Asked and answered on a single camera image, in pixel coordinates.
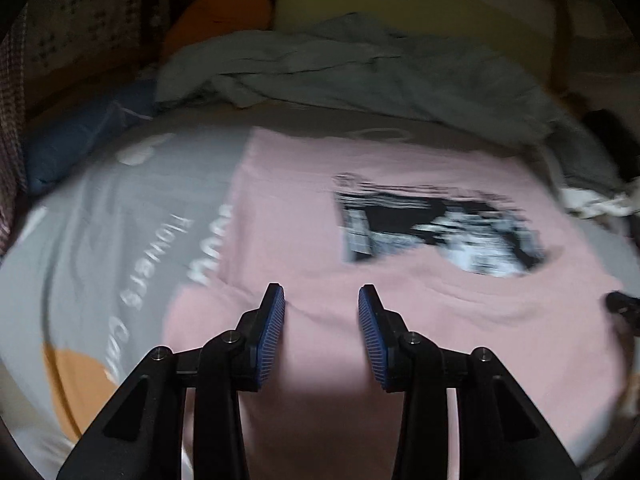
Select pink striped cloth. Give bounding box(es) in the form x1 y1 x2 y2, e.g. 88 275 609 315
0 25 28 256

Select grey clothes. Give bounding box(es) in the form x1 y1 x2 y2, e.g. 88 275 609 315
552 142 628 193

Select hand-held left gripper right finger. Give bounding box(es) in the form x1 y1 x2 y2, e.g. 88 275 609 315
356 284 583 480

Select beige patterned cloth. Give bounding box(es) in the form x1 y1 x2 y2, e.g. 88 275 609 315
20 0 151 76

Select blue pillow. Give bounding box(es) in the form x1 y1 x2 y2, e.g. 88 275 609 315
25 80 157 196

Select wooden bed frame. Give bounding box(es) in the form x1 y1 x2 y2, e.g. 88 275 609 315
520 0 576 101

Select pink printed t-shirt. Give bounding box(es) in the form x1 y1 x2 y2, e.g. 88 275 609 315
161 127 636 480

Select orange plush pillow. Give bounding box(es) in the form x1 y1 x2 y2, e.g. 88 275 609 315
162 0 277 63

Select grey-green duvet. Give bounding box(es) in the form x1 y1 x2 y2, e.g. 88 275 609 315
155 12 561 143

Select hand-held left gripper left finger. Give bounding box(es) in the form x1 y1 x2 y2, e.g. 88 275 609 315
56 282 287 480

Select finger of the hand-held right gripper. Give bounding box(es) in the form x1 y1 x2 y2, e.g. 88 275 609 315
604 291 640 338

